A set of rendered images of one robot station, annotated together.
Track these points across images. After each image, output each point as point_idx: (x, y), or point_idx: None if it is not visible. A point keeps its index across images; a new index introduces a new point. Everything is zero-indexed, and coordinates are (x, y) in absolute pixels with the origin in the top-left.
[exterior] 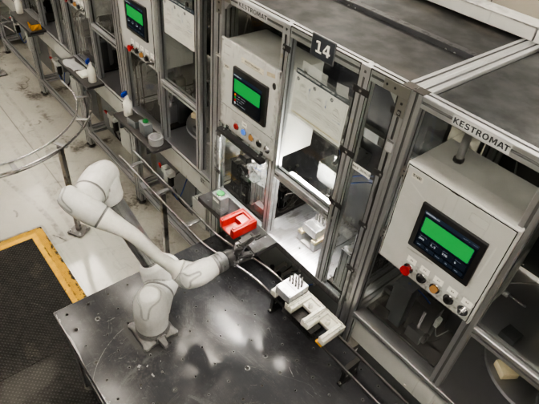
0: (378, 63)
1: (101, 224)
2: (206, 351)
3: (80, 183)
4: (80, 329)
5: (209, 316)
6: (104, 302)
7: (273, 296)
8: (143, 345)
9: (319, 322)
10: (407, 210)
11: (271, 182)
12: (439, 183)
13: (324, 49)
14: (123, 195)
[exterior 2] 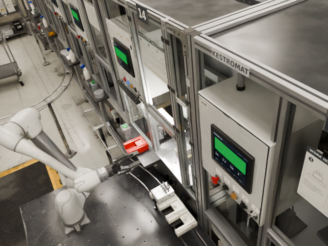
0: (178, 18)
1: (17, 149)
2: (105, 236)
3: (7, 123)
4: (31, 217)
5: (113, 211)
6: (50, 200)
7: (151, 197)
8: (65, 230)
9: (179, 218)
10: (206, 131)
11: (148, 116)
12: (215, 107)
13: (142, 13)
14: (42, 130)
